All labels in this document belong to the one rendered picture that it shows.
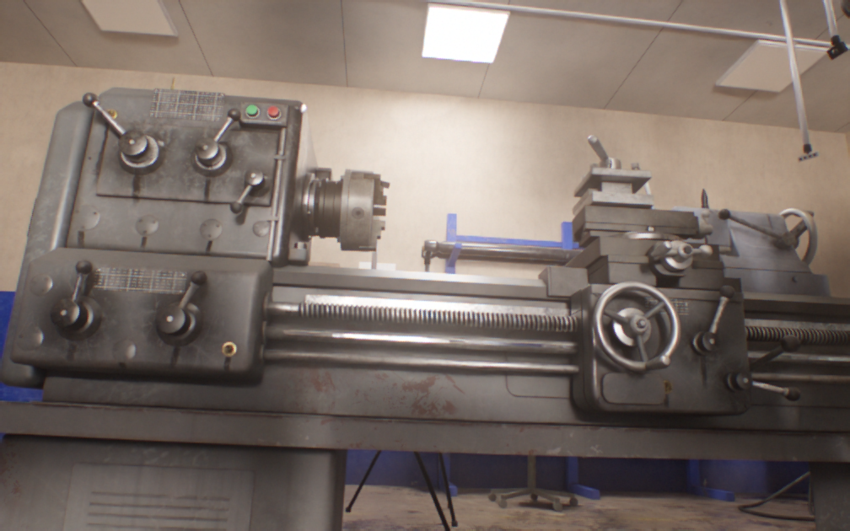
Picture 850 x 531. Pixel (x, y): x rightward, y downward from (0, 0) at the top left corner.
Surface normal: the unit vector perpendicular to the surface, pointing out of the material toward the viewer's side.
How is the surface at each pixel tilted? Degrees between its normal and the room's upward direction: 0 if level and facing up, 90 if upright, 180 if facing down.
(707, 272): 90
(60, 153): 90
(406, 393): 90
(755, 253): 66
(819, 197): 90
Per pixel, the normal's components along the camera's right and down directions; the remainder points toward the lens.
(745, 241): 0.11, -0.57
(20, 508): 0.10, -0.26
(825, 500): -0.99, -0.06
